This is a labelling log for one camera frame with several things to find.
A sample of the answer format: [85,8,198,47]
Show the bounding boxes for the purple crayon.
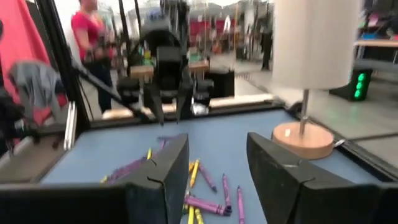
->
[221,173,233,208]
[107,156,147,185]
[236,185,246,224]
[183,194,233,217]
[156,134,180,149]
[198,162,218,194]

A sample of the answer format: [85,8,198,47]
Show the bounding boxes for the person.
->
[70,0,115,114]
[260,26,274,72]

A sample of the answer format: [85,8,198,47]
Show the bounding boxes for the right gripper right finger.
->
[246,132,398,224]

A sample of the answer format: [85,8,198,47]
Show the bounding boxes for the wooden table board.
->
[101,94,276,121]

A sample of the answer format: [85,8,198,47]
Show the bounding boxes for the grey jacket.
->
[8,60,67,123]

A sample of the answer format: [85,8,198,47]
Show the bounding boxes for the white shade wooden base lamp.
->
[271,0,362,161]

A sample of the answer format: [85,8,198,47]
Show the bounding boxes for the black frame strut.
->
[34,0,91,133]

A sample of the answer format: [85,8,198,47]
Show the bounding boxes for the wooden desk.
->
[354,39,398,74]

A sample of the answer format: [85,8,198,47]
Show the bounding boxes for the black table frame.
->
[0,99,398,184]

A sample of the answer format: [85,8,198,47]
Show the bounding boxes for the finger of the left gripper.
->
[144,85,165,125]
[176,88,194,122]

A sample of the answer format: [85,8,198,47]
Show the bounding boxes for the black box green lights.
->
[328,67,374,103]

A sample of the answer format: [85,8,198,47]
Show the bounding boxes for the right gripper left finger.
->
[0,133,190,224]

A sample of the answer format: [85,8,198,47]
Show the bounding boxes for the silver aluminium rail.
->
[63,101,78,151]

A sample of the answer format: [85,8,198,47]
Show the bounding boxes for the red fabric panel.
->
[0,0,68,125]

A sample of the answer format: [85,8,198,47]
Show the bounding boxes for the wooden work table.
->
[129,58,211,80]

